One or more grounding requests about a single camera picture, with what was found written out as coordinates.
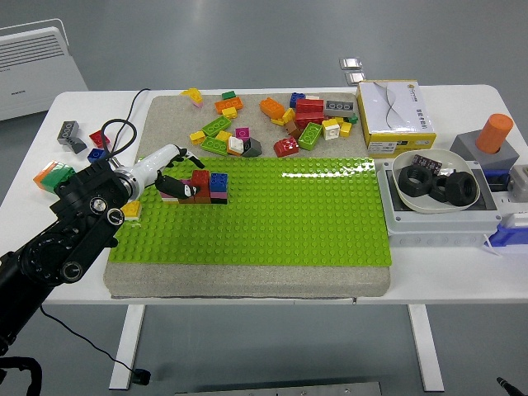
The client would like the green studded baseplate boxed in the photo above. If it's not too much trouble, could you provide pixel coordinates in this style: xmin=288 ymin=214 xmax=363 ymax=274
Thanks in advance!
xmin=106 ymin=155 xmax=393 ymax=267

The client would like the small black hex nut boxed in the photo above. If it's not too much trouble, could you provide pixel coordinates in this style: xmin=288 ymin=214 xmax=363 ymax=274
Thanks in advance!
xmin=428 ymin=175 xmax=451 ymax=203

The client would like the grey three-hole brick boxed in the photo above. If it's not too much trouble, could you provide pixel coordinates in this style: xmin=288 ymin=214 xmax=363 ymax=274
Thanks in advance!
xmin=56 ymin=120 xmax=80 ymax=145
xmin=324 ymin=99 xmax=356 ymax=119

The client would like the large red brick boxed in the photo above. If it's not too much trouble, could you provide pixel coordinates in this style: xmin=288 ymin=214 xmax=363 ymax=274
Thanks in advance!
xmin=295 ymin=97 xmax=326 ymax=129

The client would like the long pink brick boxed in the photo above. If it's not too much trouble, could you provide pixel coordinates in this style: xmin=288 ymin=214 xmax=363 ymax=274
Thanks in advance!
xmin=159 ymin=177 xmax=193 ymax=201

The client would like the grey junction box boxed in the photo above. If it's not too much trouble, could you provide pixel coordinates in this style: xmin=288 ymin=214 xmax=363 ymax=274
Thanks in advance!
xmin=375 ymin=158 xmax=502 ymax=248

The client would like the long orange brick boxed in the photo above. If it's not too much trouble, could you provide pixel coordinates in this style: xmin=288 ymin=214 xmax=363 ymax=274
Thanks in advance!
xmin=214 ymin=97 xmax=244 ymax=116

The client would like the grey-brown foam mat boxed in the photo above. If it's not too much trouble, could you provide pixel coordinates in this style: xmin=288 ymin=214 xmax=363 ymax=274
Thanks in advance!
xmin=101 ymin=92 xmax=393 ymax=299

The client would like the red curved brick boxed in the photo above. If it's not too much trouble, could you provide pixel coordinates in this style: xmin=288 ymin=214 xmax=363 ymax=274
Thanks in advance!
xmin=273 ymin=137 xmax=301 ymax=158

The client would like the white panel heater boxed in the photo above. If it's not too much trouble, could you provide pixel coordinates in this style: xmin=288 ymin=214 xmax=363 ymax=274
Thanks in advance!
xmin=0 ymin=18 xmax=90 ymax=123

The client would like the yellow pink slope brick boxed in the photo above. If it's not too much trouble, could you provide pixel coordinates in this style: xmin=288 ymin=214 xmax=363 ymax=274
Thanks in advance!
xmin=180 ymin=87 xmax=205 ymax=109

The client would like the black grey slope brick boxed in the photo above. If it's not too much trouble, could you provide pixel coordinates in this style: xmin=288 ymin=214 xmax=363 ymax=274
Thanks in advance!
xmin=241 ymin=137 xmax=263 ymax=159

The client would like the white bowl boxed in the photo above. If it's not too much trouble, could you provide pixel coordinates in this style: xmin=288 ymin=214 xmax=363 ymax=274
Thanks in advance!
xmin=390 ymin=148 xmax=483 ymax=215

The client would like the large black hex nut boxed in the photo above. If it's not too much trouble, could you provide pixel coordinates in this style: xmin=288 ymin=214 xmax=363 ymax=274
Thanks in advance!
xmin=398 ymin=166 xmax=435 ymax=199
xmin=445 ymin=171 xmax=479 ymax=206

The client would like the black cable loop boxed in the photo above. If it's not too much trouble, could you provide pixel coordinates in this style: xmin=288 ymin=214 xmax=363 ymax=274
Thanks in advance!
xmin=0 ymin=356 xmax=44 ymax=396

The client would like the white zip tie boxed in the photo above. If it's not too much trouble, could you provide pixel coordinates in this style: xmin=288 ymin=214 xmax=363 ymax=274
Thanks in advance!
xmin=480 ymin=234 xmax=504 ymax=257

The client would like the grey metal plate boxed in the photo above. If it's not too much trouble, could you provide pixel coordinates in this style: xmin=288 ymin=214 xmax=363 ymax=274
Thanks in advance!
xmin=175 ymin=381 xmax=383 ymax=396

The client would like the grey metal connector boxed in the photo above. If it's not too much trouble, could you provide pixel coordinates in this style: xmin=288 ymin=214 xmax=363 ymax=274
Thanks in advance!
xmin=507 ymin=164 xmax=528 ymax=193

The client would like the blue white plastic block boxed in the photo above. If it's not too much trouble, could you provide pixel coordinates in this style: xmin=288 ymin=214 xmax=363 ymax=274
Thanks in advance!
xmin=484 ymin=212 xmax=528 ymax=248

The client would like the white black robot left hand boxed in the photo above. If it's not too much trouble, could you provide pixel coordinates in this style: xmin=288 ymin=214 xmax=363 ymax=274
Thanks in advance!
xmin=134 ymin=144 xmax=206 ymax=200

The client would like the orange cylinder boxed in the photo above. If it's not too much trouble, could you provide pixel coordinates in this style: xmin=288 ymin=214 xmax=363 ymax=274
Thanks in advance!
xmin=475 ymin=113 xmax=515 ymax=156

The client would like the black power cord with plug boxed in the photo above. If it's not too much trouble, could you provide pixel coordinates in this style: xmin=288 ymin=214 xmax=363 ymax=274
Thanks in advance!
xmin=38 ymin=87 xmax=153 ymax=386

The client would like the grey block with hole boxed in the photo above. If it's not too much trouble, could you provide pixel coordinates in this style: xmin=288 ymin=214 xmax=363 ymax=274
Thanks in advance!
xmin=449 ymin=131 xmax=521 ymax=171

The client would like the black robot hand cable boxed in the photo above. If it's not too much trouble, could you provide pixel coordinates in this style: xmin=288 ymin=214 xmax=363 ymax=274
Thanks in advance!
xmin=100 ymin=119 xmax=138 ymax=166

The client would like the white yellow cardboard box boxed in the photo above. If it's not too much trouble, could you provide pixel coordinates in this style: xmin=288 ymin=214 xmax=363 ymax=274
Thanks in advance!
xmin=355 ymin=79 xmax=437 ymax=157

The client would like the purple circuit board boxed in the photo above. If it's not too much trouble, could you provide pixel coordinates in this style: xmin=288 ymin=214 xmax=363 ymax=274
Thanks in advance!
xmin=411 ymin=154 xmax=443 ymax=174

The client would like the long lime green brick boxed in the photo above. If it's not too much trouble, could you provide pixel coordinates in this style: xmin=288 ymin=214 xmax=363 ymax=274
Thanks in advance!
xmin=200 ymin=136 xmax=230 ymax=157
xmin=200 ymin=115 xmax=233 ymax=138
xmin=297 ymin=121 xmax=323 ymax=152

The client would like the white brick with yellow top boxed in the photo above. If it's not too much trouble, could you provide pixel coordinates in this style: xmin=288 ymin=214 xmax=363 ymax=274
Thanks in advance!
xmin=321 ymin=118 xmax=341 ymax=142

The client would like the white table leg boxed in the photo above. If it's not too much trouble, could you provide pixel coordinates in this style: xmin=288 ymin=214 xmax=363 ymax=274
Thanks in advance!
xmin=107 ymin=304 xmax=146 ymax=391
xmin=406 ymin=304 xmax=446 ymax=392

